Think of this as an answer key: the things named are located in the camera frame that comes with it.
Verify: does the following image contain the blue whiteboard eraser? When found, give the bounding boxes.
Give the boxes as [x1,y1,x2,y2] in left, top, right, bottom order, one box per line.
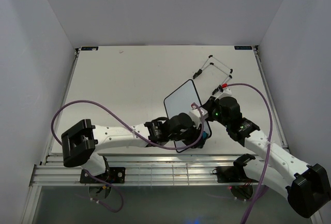
[196,131,209,148]

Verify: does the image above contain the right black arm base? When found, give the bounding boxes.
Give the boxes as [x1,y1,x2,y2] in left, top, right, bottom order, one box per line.
[212,166,258,183]

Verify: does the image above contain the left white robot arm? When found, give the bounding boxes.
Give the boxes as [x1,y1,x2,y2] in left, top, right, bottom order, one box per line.
[61,113,208,183]

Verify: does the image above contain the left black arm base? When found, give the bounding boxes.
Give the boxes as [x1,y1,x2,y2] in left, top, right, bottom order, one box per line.
[79,167,126,184]

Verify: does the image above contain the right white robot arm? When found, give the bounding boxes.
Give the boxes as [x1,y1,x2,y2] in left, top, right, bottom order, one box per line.
[202,96,330,218]

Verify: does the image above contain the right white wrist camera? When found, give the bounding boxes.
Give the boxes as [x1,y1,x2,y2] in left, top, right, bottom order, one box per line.
[215,83,232,99]

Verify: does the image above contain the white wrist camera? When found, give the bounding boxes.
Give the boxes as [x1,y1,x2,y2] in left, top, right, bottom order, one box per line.
[188,102,208,126]
[215,83,232,99]

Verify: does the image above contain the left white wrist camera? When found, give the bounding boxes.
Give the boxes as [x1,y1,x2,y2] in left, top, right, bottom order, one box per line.
[188,102,208,126]

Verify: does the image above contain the wire whiteboard stand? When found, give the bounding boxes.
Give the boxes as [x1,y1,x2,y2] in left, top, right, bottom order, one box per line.
[192,55,233,96]

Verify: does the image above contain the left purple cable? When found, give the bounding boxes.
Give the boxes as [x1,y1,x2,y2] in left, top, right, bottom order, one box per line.
[51,100,207,213]

